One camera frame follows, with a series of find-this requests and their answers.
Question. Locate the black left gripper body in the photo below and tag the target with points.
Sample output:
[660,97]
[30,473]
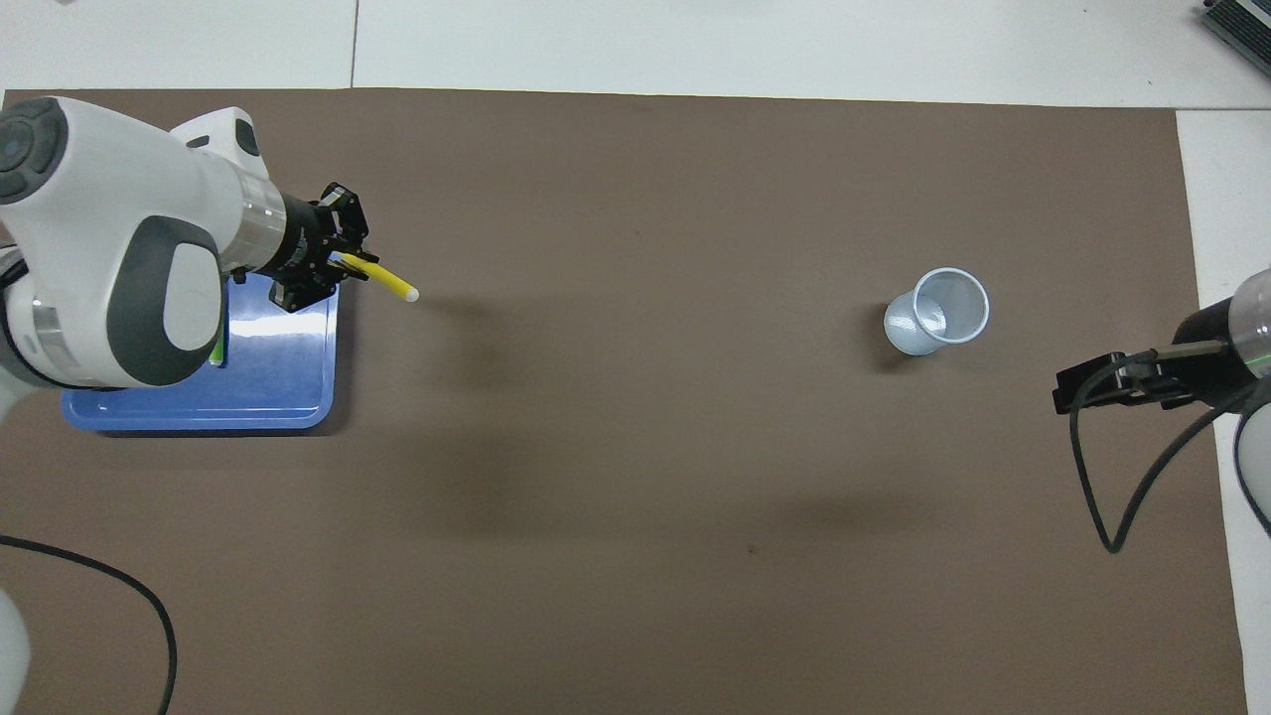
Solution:
[310,243]

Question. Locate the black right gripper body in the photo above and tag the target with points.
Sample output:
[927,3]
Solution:
[1206,357]

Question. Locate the yellow marker pen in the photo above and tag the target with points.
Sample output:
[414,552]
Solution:
[392,283]

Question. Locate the green marker pen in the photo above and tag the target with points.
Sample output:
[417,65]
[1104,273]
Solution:
[217,356]

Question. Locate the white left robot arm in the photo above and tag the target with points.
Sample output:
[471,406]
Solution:
[99,218]

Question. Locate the blue plastic tray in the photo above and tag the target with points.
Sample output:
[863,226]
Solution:
[278,377]

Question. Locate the translucent plastic cup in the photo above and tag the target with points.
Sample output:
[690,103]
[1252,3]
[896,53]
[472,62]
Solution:
[918,333]

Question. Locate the grey ribbed device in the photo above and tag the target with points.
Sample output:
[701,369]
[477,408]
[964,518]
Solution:
[1241,25]

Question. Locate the brown table mat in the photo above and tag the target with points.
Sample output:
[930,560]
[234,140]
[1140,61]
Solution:
[616,447]

